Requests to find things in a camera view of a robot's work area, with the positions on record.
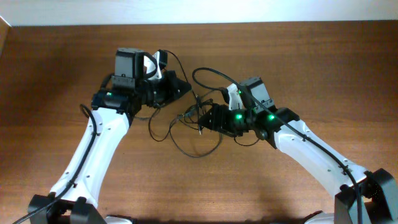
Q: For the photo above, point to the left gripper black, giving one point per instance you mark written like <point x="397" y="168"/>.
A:
<point x="169" y="79"/>

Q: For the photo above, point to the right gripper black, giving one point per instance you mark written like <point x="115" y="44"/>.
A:
<point x="219" y="120"/>

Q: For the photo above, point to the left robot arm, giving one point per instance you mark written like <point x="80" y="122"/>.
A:
<point x="139" y="79"/>

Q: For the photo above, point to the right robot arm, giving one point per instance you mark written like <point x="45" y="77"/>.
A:
<point x="360" y="196"/>

